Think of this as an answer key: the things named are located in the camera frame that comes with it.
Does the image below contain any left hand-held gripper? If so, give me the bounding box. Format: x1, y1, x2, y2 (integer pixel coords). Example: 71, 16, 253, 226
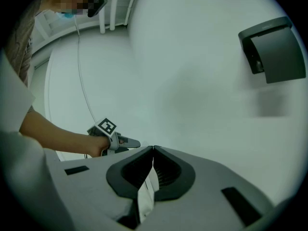
86, 117, 141, 156

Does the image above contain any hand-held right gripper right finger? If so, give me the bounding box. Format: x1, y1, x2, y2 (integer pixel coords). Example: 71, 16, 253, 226
141, 145, 277, 231

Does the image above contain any blue face mask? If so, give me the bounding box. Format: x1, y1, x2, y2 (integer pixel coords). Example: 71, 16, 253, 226
56, 10, 76, 19

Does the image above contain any grey-brown printed t-shirt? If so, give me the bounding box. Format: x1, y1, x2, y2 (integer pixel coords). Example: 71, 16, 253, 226
4, 0, 37, 113

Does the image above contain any white ceiling pipe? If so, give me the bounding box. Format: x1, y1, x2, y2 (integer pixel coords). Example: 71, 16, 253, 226
109, 0, 121, 31
124, 0, 141, 26
99, 0, 108, 35

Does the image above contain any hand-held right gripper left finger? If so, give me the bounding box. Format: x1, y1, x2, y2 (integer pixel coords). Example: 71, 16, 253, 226
45, 146, 154, 231

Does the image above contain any person's left forearm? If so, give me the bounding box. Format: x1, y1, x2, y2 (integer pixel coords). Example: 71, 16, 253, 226
19, 109, 112, 158

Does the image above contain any thin white cable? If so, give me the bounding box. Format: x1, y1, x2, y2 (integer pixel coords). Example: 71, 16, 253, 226
74, 14, 99, 123

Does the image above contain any black head-worn camera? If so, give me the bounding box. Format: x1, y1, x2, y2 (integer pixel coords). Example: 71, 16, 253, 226
86, 0, 108, 18

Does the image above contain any black wall-mounted box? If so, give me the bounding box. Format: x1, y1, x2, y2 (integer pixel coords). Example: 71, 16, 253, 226
238, 16, 307, 84

